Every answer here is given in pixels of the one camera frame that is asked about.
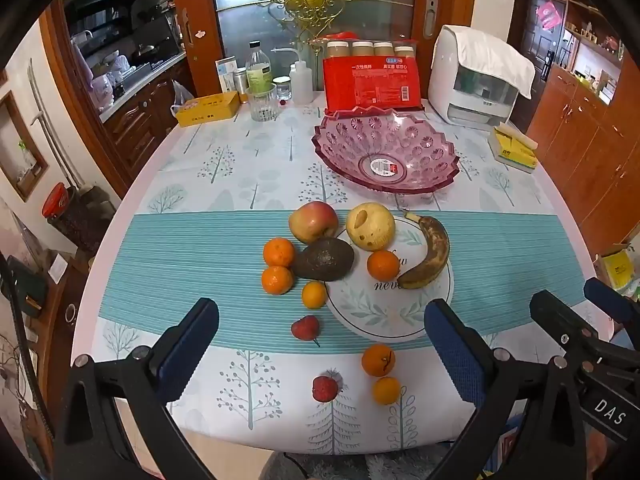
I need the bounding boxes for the yellow pear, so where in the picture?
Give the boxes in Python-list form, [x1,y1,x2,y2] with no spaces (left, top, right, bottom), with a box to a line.
[346,202,396,252]

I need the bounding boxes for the mandarin orange with dark stem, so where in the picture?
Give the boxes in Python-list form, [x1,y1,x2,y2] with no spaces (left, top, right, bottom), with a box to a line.
[361,344,396,378]

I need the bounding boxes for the red paper door decoration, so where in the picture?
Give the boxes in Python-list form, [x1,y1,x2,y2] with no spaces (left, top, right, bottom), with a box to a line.
[536,1,560,30]

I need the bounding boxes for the wooden wall frame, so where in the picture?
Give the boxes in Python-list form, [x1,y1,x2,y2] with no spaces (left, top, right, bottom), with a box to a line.
[0,92,49,202]

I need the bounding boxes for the white squeeze bottle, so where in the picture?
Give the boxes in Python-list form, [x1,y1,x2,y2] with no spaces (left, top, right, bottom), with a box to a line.
[272,47,313,106]

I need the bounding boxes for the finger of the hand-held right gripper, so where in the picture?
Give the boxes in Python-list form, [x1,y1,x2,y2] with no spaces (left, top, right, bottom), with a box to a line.
[584,277,640,328]
[530,290,608,356]

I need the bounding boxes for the clear glass cup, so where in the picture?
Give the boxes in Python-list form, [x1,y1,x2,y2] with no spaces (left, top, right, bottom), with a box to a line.
[246,84,279,122]

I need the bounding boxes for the white and blue box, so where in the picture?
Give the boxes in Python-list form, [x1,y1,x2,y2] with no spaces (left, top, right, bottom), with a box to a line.
[216,57,240,95]

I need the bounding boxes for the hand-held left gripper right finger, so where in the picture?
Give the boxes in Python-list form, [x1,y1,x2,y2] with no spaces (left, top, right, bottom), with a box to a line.
[424,298,588,480]

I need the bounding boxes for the dark green avocado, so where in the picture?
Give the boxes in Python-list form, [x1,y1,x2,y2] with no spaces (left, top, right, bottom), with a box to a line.
[291,238,356,282]

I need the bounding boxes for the pink glass fruit bowl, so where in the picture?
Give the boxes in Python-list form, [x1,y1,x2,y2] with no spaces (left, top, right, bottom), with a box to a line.
[312,110,461,196]

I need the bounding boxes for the clear plastic bottle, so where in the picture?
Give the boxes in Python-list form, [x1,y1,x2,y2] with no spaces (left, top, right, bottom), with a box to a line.
[245,41,273,96]

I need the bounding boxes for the red lychee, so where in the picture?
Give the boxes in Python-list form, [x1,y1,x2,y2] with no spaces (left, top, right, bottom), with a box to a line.
[312,375,340,403]
[291,315,321,347]

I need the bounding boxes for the metal wall rail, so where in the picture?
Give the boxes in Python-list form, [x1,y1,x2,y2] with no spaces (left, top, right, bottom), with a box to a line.
[29,57,56,128]

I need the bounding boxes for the red yellow apple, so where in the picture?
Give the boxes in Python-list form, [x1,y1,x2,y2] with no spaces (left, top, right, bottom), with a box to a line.
[288,201,340,245]

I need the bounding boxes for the white countertop appliance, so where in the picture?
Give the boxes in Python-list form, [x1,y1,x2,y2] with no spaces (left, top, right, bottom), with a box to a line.
[428,25,521,127]

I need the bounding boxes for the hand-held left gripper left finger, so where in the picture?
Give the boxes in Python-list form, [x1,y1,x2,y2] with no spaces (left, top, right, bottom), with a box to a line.
[52,297,221,480]

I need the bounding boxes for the yellow tissue box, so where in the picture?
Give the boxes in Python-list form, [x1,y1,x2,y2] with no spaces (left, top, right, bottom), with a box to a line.
[175,91,240,127]

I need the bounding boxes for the wooden cabinet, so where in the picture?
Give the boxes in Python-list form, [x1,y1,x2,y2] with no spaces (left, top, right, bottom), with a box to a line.
[525,65,640,261]

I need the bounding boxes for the spotted ripe banana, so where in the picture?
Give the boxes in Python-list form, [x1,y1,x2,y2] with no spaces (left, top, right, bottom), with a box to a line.
[396,212,450,290]

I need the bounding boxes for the cardboard box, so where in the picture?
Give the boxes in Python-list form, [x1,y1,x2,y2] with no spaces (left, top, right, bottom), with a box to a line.
[595,242,637,293]

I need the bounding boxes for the clear plastic bag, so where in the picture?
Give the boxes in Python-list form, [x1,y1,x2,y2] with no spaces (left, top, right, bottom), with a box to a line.
[171,79,195,111]

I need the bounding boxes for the red lidded basket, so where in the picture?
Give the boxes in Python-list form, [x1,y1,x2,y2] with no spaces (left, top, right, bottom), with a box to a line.
[42,182,118,256]

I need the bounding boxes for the white towel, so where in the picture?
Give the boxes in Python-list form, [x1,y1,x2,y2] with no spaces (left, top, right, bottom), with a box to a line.
[452,26,536,100]

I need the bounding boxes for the yellow sponge pack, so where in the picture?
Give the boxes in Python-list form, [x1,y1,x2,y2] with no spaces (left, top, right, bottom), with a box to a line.
[488,126,540,174]

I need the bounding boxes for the red paper cup packet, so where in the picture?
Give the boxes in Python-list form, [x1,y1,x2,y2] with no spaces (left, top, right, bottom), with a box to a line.
[322,55,425,111]

